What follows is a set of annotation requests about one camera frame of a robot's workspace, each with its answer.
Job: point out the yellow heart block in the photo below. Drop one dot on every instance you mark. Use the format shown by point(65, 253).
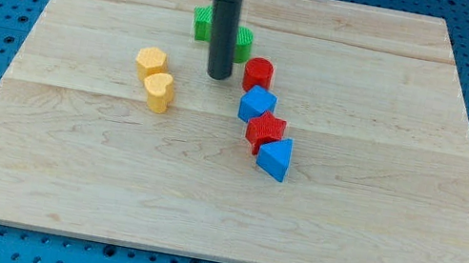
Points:
point(160, 91)

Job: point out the red circle block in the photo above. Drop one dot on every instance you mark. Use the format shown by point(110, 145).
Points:
point(258, 72)

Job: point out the yellow hexagon block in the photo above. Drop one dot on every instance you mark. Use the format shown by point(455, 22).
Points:
point(149, 61)

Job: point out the blue cube block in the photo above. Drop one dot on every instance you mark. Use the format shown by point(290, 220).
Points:
point(255, 102)

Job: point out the blue triangle block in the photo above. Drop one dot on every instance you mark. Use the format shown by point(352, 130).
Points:
point(275, 158)

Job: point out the light wooden board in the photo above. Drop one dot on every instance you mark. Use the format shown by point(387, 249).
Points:
point(373, 103)

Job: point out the red star block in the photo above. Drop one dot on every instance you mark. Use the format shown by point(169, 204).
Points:
point(263, 129)

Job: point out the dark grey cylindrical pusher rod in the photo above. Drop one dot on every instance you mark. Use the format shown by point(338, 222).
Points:
point(225, 21)

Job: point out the green circle block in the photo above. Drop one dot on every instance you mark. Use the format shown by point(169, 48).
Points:
point(243, 45)

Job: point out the green star block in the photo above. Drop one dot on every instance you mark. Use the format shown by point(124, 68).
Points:
point(202, 23)

